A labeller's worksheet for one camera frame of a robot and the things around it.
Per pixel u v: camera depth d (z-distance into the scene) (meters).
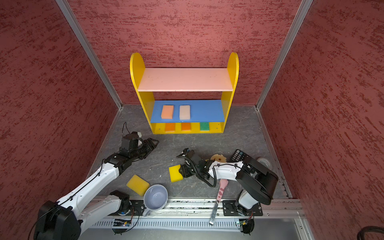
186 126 1.06
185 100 1.19
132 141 0.63
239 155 0.92
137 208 0.74
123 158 0.61
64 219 0.38
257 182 0.44
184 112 0.95
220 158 0.90
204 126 1.06
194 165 0.67
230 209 0.74
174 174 0.83
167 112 0.94
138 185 0.80
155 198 0.77
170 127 1.03
